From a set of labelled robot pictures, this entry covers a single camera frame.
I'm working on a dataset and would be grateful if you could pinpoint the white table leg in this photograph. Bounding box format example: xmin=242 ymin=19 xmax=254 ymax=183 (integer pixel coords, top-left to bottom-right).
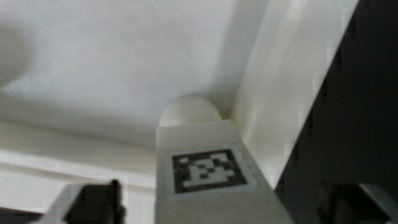
xmin=154 ymin=96 xmax=293 ymax=224

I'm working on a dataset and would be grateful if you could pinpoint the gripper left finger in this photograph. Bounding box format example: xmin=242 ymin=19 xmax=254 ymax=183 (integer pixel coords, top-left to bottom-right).
xmin=41 ymin=180 xmax=126 ymax=224

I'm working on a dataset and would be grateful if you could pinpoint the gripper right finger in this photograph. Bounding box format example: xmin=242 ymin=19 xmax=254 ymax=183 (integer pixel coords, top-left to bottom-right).
xmin=316 ymin=183 xmax=398 ymax=224

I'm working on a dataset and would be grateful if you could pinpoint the white square tabletop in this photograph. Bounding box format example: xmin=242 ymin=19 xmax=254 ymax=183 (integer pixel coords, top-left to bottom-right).
xmin=0 ymin=0 xmax=361 ymax=224

